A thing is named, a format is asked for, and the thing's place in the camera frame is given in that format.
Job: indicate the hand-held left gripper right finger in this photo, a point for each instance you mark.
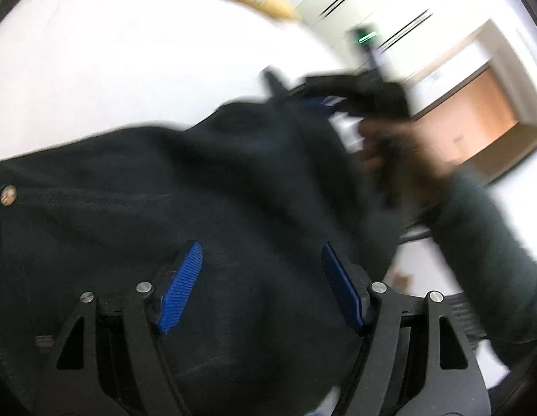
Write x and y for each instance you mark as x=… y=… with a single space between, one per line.
x=343 y=288

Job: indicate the wooden door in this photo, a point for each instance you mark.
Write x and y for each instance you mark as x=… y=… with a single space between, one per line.
x=476 y=112

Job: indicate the white bed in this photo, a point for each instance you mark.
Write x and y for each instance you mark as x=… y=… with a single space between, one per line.
x=121 y=60

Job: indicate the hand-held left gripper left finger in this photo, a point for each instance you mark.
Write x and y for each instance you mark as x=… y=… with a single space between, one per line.
x=181 y=288

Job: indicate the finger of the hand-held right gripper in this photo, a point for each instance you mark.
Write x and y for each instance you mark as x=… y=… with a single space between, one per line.
x=275 y=81
x=322 y=102

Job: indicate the person's right hand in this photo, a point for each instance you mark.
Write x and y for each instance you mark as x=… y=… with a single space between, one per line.
x=424 y=156

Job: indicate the black denim pants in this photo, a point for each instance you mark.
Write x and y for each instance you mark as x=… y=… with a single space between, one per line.
x=208 y=182

